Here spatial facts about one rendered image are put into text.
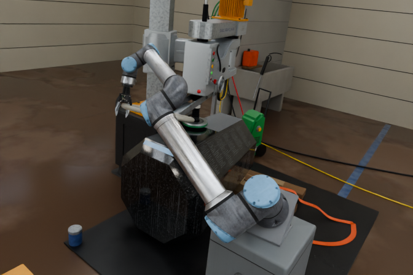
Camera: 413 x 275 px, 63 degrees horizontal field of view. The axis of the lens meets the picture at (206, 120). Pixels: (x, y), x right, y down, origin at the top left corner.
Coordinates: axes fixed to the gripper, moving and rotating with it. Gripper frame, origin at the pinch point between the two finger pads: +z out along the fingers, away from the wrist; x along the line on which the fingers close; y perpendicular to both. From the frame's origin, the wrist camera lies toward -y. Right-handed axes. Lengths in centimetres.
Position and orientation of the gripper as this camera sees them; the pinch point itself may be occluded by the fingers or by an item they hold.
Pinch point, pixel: (121, 115)
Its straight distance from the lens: 226.6
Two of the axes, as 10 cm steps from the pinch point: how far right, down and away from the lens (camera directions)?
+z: -2.1, 9.8, 0.4
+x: 9.6, 2.0, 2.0
